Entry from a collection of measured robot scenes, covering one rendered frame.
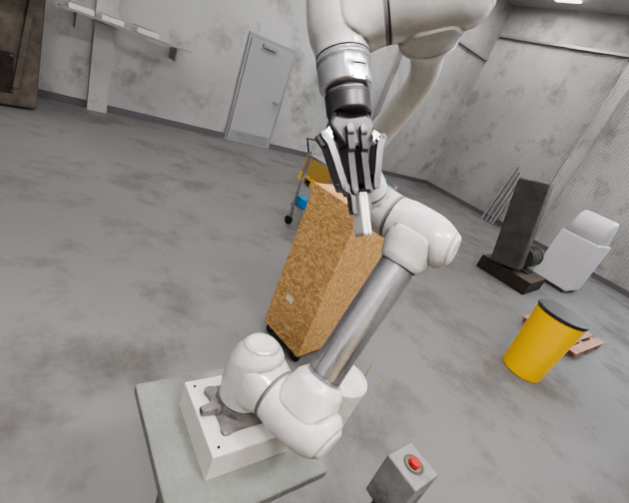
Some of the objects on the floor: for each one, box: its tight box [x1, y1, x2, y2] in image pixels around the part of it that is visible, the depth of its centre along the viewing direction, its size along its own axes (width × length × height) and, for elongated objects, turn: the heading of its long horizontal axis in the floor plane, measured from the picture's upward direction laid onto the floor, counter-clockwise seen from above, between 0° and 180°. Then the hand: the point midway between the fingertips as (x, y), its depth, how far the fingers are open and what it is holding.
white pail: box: [337, 363, 372, 427], centre depth 227 cm, size 32×30×47 cm
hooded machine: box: [533, 210, 619, 292], centre depth 692 cm, size 74×66×146 cm
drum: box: [503, 298, 590, 383], centre depth 367 cm, size 46×46×74 cm
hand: (360, 215), depth 61 cm, fingers closed
